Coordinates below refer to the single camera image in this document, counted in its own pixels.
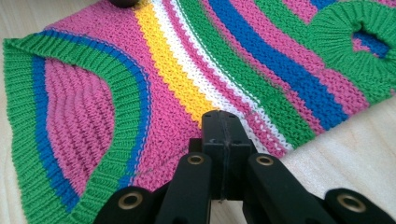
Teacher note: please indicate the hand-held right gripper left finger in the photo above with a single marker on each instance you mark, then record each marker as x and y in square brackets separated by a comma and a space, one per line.
[214, 130]

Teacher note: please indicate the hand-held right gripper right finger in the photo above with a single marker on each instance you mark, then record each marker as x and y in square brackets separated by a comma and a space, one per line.
[236, 143]

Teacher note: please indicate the striped knitted sweater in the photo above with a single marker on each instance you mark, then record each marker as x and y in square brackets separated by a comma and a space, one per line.
[93, 124]

